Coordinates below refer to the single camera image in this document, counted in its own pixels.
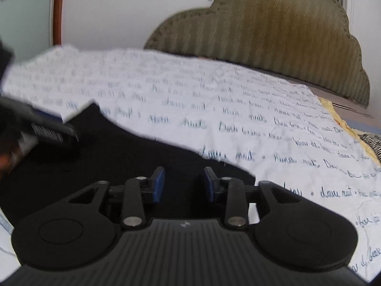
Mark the brown wooden door frame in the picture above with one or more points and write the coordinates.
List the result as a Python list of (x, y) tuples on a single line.
[(58, 9)]

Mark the yellow cloth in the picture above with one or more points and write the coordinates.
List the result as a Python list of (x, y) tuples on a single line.
[(342, 119)]

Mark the frosted glass door panel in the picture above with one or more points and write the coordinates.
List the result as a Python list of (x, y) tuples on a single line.
[(26, 15)]

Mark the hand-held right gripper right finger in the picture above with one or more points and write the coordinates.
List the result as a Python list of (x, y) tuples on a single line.
[(209, 184)]

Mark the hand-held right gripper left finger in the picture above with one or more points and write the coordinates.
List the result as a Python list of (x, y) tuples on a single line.
[(159, 184)]

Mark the white script-printed bedsheet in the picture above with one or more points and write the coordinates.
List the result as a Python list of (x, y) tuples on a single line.
[(208, 101)]

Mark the black pants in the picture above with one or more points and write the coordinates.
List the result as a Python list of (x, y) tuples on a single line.
[(119, 155)]

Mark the floral zebra-striped cloth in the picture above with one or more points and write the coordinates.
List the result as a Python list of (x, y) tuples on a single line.
[(372, 144)]

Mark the olive padded headboard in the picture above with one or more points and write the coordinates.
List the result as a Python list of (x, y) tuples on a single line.
[(268, 29)]

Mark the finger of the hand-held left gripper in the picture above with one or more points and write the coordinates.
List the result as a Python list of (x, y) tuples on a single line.
[(47, 134), (47, 115)]

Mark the pink mattress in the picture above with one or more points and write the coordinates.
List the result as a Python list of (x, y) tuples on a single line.
[(351, 104)]

